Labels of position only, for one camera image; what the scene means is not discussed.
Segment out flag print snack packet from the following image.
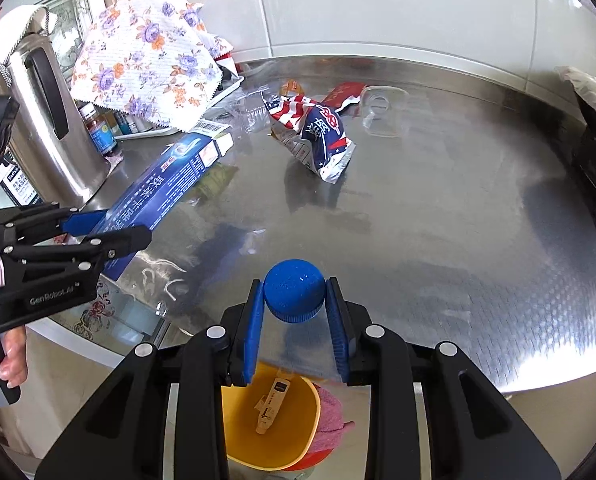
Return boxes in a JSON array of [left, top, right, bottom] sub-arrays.
[[265, 92, 357, 184]]

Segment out white cloth black trim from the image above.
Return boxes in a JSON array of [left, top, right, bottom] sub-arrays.
[[0, 4, 59, 95]]

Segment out person's left hand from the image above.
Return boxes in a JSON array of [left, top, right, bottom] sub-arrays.
[[0, 327, 29, 390]]

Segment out pink mop head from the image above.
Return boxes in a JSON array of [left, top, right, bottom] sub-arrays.
[[305, 382, 357, 454]]

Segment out red snack packet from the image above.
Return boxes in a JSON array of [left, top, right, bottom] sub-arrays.
[[323, 81, 367, 111]]

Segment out brown medicine bottle blue label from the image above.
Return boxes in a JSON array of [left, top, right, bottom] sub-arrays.
[[80, 102, 119, 157]]

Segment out white labelled box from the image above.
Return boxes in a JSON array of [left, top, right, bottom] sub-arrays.
[[0, 155, 42, 207]]

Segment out clear plastic blister pack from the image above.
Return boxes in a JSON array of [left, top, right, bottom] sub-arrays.
[[360, 85, 410, 139]]

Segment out stainless steel kettle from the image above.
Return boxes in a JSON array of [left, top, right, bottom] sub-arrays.
[[0, 35, 111, 207]]

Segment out beige small tube box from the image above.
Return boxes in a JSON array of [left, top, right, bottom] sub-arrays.
[[254, 379, 290, 435]]

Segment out floral print cloth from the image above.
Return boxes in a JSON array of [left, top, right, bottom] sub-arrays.
[[70, 0, 234, 133]]

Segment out clear plastic bag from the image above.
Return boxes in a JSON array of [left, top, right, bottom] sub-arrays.
[[555, 65, 596, 107]]

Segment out blue plastic bottle cap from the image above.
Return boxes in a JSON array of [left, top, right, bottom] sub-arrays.
[[264, 258, 326, 322]]

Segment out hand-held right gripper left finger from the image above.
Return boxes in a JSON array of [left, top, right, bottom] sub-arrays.
[[35, 277, 266, 480]]

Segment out yellow plastic bin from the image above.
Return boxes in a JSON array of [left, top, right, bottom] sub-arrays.
[[221, 362, 322, 471]]

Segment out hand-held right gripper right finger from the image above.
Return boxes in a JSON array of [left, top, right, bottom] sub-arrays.
[[326, 276, 561, 480]]

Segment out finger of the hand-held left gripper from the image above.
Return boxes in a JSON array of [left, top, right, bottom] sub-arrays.
[[0, 205, 111, 244], [4, 225, 153, 282]]

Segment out blue cardboard box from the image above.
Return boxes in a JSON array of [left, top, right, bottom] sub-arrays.
[[85, 130, 234, 281]]

